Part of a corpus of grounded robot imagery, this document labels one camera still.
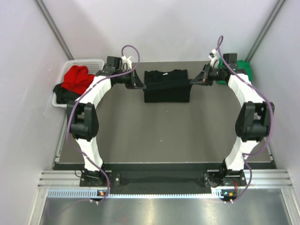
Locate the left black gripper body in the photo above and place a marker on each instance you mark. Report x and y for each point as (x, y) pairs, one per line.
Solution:
(128, 79)

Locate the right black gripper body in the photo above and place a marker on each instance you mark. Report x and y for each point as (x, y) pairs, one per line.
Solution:
(211, 74)

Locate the black t shirt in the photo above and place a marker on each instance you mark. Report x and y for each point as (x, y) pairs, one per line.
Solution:
(167, 87)

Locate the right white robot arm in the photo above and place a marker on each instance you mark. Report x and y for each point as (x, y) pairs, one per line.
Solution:
(252, 124)

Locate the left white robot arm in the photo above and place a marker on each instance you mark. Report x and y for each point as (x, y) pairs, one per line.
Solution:
(82, 120)

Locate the green folded t shirt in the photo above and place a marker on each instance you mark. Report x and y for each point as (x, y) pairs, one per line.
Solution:
(242, 65)

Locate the white plastic laundry basket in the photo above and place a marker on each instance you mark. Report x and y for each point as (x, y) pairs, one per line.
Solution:
(93, 65)

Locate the red t shirt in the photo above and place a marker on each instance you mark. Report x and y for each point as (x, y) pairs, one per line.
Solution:
(77, 79)

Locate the black garment in basket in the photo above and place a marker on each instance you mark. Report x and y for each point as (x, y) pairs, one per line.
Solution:
(63, 96)

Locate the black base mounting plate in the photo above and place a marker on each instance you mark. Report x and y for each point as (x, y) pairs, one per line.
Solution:
(200, 178)

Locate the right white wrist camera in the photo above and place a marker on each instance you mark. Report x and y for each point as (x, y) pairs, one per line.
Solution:
(214, 60)

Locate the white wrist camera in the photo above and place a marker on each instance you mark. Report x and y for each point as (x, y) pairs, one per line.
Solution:
(214, 60)
(126, 63)

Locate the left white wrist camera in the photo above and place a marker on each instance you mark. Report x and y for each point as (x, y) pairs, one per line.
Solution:
(126, 63)

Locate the aluminium frame rail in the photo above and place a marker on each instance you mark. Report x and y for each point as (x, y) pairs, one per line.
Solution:
(273, 178)

